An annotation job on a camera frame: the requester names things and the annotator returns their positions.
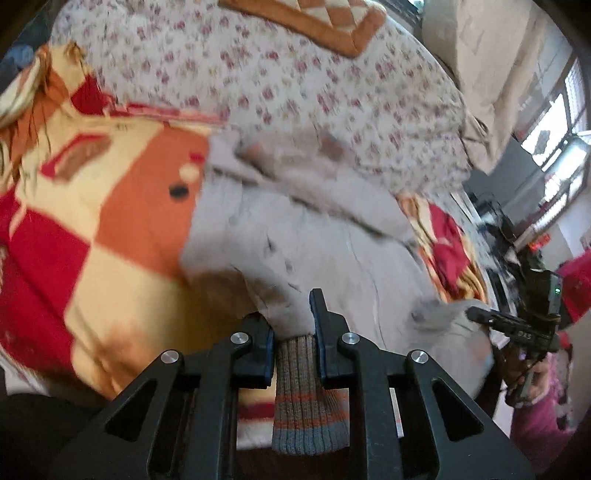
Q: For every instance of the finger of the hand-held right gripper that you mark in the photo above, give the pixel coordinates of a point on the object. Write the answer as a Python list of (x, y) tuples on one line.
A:
[(485, 317)]

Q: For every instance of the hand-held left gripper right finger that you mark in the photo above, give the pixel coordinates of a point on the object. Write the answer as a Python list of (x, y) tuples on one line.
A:
[(323, 350)]

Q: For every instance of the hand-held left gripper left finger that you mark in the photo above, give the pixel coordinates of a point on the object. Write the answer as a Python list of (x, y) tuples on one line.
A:
[(258, 360)]

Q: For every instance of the grey jacket with striped cuffs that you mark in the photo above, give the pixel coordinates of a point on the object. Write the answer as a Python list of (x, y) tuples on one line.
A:
[(323, 230)]

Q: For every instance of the person's right hand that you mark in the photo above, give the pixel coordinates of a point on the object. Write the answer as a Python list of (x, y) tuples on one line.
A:
[(540, 383)]

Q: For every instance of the dark cluttered furniture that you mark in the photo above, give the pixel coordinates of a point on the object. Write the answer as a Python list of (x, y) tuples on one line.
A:
[(496, 240)]

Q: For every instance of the person's pink patterned pants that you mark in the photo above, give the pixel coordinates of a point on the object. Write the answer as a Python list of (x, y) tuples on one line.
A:
[(549, 420)]

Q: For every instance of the window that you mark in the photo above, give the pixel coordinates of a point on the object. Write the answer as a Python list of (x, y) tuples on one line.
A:
[(561, 138)]

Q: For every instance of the red orange yellow checked blanket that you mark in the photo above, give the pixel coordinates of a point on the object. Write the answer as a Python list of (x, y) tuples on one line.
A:
[(115, 207)]

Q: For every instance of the beige curtain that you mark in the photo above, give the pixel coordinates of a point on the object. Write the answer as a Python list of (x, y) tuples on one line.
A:
[(489, 69)]

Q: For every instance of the floral bedsheet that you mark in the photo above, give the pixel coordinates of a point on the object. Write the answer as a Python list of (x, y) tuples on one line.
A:
[(277, 60)]

